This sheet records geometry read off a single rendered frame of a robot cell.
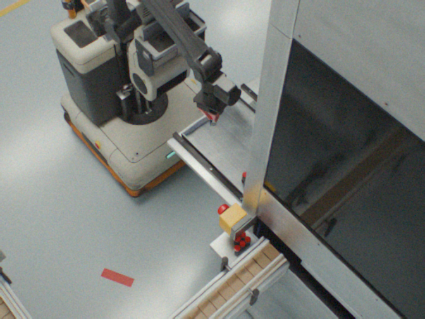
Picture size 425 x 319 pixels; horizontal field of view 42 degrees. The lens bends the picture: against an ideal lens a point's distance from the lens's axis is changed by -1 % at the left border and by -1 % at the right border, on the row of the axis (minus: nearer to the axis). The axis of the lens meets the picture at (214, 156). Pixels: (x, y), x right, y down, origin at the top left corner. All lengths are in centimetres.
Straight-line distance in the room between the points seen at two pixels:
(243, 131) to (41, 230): 130
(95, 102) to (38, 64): 95
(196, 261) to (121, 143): 68
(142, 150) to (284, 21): 175
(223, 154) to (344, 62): 105
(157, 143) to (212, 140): 75
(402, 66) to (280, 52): 29
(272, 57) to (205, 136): 91
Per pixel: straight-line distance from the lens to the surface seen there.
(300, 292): 190
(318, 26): 101
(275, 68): 117
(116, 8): 178
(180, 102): 287
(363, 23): 93
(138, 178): 268
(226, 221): 170
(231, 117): 208
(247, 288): 170
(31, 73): 349
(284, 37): 109
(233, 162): 197
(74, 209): 293
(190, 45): 154
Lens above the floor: 258
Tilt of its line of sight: 59 degrees down
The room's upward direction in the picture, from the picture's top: 2 degrees clockwise
